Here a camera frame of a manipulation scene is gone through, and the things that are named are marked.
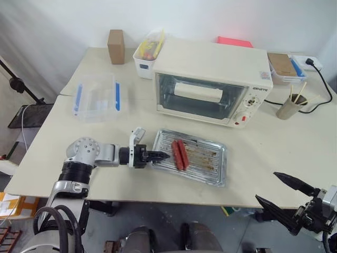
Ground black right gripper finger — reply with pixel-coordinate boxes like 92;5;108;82
273;171;321;197
254;194;301;233

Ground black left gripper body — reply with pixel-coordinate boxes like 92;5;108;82
132;144;154;170

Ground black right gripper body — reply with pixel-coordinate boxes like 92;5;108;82
289;189;331;237

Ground red sausage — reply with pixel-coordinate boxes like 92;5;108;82
176;140;190;170
171;140;184;171

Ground metal baking tray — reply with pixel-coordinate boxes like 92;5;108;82
151;128;228;188

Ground glass toaster oven door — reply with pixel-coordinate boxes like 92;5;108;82
154;72;250;125

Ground cream oven timer knob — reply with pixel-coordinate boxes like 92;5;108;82
243;95;260;109

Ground cream toaster oven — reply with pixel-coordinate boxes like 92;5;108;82
152;36;274;130

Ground blue box latch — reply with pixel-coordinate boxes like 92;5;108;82
114;81;122;112
74;84;83;114

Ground clear plastic storage box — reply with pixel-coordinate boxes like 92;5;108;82
71;73;125;123

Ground beige cup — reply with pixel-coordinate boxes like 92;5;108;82
275;93;309;121

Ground dark rounded shape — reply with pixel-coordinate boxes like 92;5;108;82
118;226;156;253
181;222;225;253

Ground white plastic bin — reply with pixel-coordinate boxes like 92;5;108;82
132;39;162;80

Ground clear container with blue latch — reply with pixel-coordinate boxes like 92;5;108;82
266;52;309;86

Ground yellow plastic packets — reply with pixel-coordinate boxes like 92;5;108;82
140;28;166;60

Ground brown cardboard box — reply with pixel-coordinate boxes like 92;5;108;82
107;29;125;65

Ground black floor mat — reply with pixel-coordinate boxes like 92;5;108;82
7;103;55;129

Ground brown cardboard sheet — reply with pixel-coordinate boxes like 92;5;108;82
268;52;298;77

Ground white power strip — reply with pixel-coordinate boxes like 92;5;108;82
289;54;324;72

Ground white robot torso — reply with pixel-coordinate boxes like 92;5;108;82
24;231;85;253

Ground yellow cardboard box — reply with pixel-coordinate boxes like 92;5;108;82
0;192;41;220

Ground red flat box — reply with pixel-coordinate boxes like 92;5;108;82
216;36;254;49

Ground black tripod stand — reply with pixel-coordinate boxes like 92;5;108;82
0;59;46;106

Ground red crate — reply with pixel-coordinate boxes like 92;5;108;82
0;227;23;249

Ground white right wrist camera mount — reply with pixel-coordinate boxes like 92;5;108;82
320;185;337;213

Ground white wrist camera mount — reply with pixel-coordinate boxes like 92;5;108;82
320;185;337;213
128;127;146;168

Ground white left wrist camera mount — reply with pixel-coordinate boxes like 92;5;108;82
128;127;146;168

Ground cream oven door handle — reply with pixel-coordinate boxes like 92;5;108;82
174;82;224;103

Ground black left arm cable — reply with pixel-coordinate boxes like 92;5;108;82
33;205;85;253

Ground black power cable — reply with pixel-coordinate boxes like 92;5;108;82
264;65;333;114

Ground white thin cable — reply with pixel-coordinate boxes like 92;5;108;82
21;104;35;151

